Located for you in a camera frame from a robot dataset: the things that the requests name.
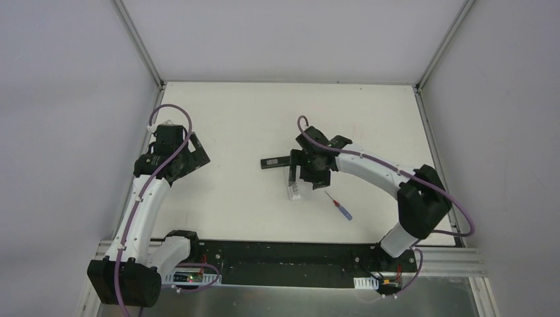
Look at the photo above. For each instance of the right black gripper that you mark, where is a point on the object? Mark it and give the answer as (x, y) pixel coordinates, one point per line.
(296, 158)

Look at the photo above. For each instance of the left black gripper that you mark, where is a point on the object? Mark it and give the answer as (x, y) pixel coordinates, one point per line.
(195, 154)

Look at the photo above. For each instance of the white remote control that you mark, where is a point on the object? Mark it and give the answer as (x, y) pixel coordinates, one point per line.
(293, 192)

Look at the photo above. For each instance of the blue red screwdriver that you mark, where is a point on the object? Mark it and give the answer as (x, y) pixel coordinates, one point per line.
(341, 208)

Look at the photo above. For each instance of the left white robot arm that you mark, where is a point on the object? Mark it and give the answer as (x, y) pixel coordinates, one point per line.
(128, 274)

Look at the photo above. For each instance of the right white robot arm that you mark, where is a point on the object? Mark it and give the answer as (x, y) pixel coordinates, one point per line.
(420, 196)

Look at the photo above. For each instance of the black remote control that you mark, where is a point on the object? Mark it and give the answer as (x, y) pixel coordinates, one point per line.
(276, 162)

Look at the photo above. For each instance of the left controller board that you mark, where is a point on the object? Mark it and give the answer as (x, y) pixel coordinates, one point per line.
(191, 278)

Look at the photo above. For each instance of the controller board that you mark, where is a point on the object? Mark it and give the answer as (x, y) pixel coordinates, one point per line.
(381, 285)
(191, 278)

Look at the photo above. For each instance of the right controller board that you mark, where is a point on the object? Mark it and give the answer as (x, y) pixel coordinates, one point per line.
(381, 285)

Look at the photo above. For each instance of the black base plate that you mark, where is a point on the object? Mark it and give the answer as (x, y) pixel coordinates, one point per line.
(279, 275)

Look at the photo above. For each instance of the aluminium frame rail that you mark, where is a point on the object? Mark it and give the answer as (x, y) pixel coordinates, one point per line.
(434, 261)

